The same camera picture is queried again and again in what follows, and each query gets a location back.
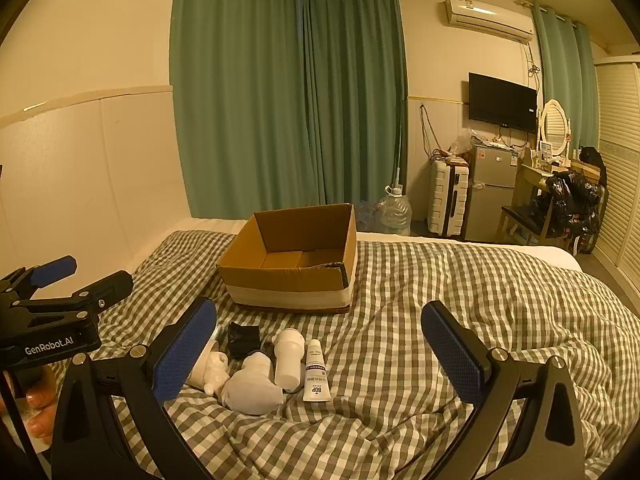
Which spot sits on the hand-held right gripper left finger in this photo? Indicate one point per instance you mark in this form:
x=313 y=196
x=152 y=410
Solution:
x=182 y=355

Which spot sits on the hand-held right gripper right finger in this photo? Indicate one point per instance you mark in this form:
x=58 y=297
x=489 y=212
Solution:
x=452 y=355

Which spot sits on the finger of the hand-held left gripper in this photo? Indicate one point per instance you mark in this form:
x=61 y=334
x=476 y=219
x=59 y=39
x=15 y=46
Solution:
x=107 y=287
x=52 y=267

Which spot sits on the white figurine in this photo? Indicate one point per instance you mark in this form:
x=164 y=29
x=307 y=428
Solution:
x=212 y=372

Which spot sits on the black trash bag roll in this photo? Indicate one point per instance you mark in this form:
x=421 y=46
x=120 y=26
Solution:
x=242 y=338

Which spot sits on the white stuffed sock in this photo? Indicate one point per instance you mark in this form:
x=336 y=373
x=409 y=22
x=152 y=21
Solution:
x=250 y=391

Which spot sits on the white plastic bottle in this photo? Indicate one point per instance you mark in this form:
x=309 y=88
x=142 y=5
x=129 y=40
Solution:
x=289 y=360

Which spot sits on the brown cardboard box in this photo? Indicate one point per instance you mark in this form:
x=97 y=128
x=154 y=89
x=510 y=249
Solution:
x=280 y=285

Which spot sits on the white squeeze tube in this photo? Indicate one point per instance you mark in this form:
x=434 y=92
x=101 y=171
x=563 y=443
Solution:
x=316 y=375

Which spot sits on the person's left hand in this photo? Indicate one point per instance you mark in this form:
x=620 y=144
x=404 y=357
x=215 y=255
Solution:
x=41 y=402

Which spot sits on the grey checkered blanket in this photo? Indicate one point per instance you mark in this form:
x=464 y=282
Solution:
x=400 y=285

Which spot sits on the wooden chair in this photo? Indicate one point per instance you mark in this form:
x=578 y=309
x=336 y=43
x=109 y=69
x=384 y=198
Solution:
x=520 y=217

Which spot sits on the large clear water jug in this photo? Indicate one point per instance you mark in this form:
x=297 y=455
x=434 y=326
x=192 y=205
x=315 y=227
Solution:
x=395 y=212

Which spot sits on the white suitcase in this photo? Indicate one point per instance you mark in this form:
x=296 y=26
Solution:
x=447 y=200

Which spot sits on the crushed clear plastic bottle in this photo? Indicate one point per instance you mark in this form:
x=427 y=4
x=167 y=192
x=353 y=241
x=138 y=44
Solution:
x=367 y=215

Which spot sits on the grey small fridge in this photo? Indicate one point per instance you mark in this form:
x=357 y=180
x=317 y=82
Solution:
x=492 y=195

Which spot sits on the wooden dressing table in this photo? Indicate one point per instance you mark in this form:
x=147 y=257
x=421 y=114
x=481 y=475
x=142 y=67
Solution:
x=530 y=172

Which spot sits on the clear plastic bag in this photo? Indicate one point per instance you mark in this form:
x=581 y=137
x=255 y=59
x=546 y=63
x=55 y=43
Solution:
x=462 y=142

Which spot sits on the green curtain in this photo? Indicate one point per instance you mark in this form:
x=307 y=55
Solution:
x=235 y=85
x=355 y=85
x=560 y=60

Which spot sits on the white louvered wardrobe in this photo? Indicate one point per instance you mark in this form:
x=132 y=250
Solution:
x=620 y=175

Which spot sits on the white oval mirror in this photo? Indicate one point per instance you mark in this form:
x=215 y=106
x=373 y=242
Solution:
x=554 y=127

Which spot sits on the white air conditioner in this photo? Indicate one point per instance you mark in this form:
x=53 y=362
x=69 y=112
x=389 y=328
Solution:
x=487 y=16

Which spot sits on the small photo frame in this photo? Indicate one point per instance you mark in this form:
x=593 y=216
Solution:
x=545 y=149

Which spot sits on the black wall television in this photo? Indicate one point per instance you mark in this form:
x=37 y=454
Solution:
x=502 y=102

